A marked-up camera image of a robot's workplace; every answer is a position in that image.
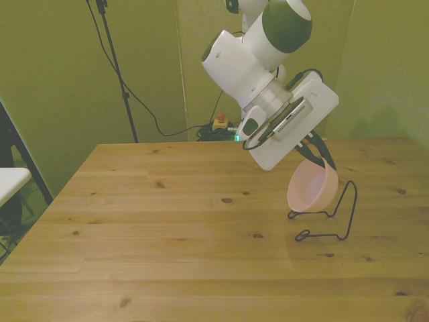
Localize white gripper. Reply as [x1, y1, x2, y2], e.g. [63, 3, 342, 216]
[248, 71, 340, 172]

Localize pink plastic bowl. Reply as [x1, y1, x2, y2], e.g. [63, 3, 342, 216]
[286, 159, 339, 213]

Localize yellow emergency stop button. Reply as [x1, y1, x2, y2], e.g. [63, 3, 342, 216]
[212, 113, 233, 132]

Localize black tripod pole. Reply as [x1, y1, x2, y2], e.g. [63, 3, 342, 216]
[95, 0, 140, 144]

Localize white folding table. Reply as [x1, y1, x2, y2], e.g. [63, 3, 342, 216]
[0, 167, 33, 207]

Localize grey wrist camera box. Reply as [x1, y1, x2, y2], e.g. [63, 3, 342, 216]
[267, 97, 314, 142]

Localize black wire bowl stand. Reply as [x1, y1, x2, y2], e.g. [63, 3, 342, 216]
[287, 180, 359, 242]

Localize black cable bundle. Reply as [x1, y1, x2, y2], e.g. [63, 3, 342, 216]
[196, 122, 241, 142]

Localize black tripod cable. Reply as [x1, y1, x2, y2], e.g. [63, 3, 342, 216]
[85, 0, 215, 138]

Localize black leaning frame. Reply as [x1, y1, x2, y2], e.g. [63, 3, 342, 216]
[0, 97, 54, 205]

